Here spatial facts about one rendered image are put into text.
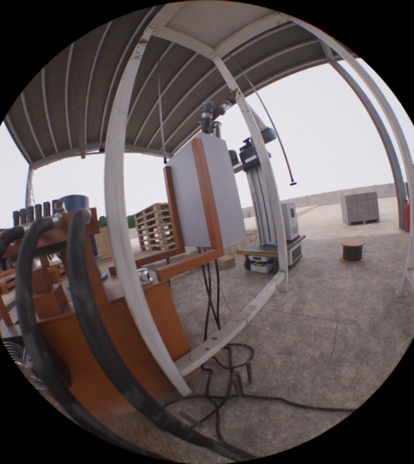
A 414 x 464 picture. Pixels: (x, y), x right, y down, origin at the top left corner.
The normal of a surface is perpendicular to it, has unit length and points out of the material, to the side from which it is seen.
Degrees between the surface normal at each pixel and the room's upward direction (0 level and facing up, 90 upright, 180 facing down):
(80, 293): 57
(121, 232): 93
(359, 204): 90
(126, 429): 0
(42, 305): 90
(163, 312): 90
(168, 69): 172
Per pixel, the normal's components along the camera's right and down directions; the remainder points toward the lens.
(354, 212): -0.67, 0.18
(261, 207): -0.82, 0.19
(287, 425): -0.19, -0.98
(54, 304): 0.70, -0.08
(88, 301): 0.77, -0.61
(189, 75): 0.08, 1.00
